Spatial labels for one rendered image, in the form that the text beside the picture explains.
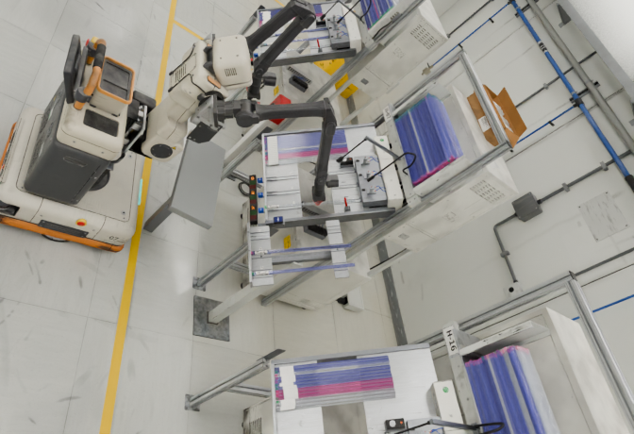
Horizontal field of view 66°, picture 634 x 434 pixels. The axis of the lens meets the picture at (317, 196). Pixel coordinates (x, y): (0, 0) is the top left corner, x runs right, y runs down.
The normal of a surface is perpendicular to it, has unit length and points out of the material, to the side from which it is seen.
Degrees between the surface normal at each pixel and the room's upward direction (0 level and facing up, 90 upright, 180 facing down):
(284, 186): 45
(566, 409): 90
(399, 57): 90
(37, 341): 0
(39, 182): 90
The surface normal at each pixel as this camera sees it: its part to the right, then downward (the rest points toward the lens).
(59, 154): 0.14, 0.79
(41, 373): 0.67, -0.51
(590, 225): -0.74, -0.37
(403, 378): -0.04, -0.62
